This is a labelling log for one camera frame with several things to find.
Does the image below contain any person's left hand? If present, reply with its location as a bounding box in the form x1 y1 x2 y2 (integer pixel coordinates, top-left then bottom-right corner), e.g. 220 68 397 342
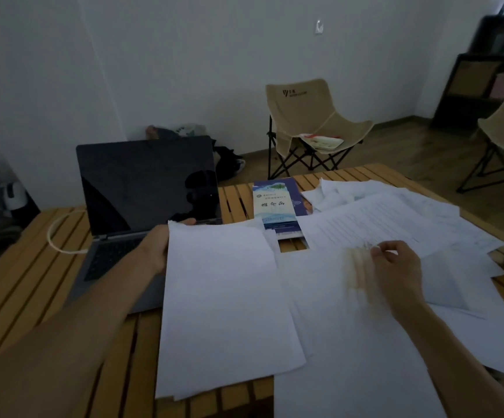
140 218 198 277

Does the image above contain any person's right hand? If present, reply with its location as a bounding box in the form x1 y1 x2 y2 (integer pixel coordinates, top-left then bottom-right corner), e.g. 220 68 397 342
369 240 428 320

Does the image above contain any pile of white papers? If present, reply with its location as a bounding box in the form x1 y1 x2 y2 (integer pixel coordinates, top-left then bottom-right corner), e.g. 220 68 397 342
299 178 504 380

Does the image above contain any grey laptop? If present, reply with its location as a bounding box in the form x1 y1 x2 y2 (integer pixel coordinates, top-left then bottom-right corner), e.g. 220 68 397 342
62 135 223 316

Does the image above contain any sorted text document stack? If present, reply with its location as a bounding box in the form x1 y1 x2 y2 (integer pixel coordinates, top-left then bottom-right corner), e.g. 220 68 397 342
154 219 308 402

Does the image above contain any white charging cable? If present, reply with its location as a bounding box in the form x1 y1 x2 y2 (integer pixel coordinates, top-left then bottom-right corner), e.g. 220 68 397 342
46 210 92 257

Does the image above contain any blue booklet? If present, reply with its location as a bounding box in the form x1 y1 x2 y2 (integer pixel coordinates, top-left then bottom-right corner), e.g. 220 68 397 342
252 178 314 251

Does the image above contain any person's right forearm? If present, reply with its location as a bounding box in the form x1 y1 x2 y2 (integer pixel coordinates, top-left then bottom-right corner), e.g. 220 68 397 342
391 296 504 418

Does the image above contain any person's left forearm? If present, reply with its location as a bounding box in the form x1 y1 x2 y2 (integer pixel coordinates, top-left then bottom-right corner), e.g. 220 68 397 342
0 243 166 418

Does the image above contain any wooden slatted table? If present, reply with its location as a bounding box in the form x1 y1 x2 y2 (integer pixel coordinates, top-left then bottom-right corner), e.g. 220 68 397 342
0 163 504 418

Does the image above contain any white and black appliance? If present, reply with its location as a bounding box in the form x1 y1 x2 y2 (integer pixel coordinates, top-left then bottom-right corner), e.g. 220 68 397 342
0 171 40 245

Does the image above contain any red and white booklet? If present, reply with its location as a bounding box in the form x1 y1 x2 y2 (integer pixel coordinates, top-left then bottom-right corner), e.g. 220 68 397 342
298 132 345 153

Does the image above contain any black shelf unit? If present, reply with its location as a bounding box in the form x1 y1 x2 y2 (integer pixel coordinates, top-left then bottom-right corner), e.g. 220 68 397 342
430 12 504 132

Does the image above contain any woven storage basket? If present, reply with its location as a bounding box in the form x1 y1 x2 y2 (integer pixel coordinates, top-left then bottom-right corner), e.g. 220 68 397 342
447 60 502 98

